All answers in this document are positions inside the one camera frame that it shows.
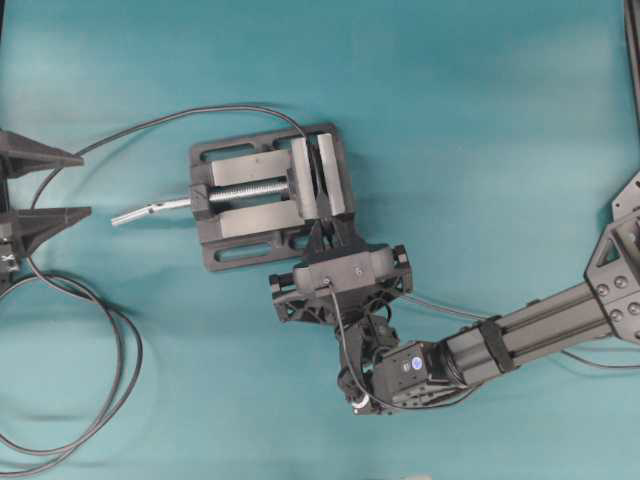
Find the black metal bench vise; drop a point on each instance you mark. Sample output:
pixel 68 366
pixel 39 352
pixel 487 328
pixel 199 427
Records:
pixel 255 197

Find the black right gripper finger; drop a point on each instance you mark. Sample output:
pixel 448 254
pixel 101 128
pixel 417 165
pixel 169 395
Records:
pixel 345 235

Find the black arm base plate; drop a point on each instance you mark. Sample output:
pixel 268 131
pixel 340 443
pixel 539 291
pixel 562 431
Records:
pixel 627 200

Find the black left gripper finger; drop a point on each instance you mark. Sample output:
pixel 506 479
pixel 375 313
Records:
pixel 316 242

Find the black active robot arm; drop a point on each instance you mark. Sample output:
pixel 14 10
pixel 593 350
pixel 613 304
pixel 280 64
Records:
pixel 379 374

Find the black active gripper body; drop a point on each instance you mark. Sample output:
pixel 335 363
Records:
pixel 352 280

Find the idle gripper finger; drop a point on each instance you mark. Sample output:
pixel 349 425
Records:
pixel 30 228
pixel 21 155

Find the black frame rail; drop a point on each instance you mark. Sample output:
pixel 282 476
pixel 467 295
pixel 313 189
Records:
pixel 631 25

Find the idle gripper body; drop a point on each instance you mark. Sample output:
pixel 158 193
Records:
pixel 10 263

